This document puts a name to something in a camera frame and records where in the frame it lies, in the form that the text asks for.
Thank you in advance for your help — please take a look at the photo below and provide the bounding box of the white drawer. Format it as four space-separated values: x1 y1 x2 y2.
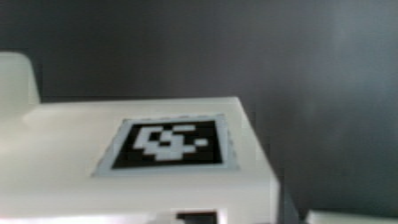
0 51 281 224
306 210 398 224

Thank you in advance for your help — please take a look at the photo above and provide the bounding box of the white front drawer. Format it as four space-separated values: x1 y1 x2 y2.
306 210 398 224

